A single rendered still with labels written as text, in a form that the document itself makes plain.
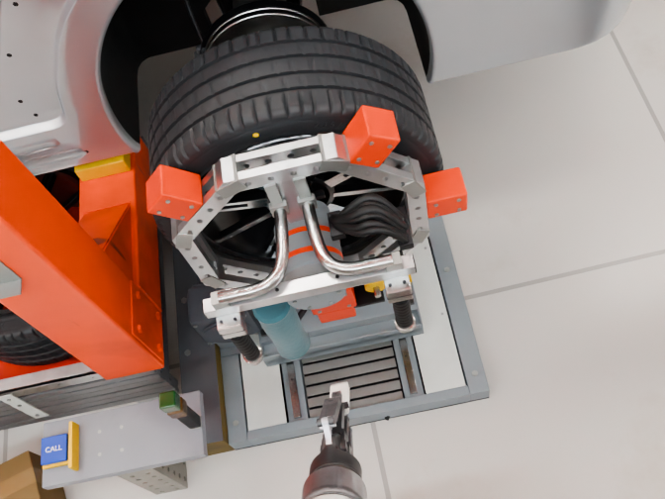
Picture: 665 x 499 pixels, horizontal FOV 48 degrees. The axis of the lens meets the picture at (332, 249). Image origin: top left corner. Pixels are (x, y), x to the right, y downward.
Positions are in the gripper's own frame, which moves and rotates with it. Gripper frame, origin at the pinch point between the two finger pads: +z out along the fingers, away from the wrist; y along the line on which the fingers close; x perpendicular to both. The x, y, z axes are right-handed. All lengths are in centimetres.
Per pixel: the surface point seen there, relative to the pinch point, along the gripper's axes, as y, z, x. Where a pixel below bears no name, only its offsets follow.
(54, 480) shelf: 36, 44, -88
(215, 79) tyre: -47, 48, -14
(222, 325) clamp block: -5.1, 25.4, -23.4
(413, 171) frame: -19, 45, 20
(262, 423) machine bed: 60, 82, -45
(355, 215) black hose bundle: -17.7, 32.4, 7.4
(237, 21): -54, 82, -12
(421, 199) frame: -11, 48, 20
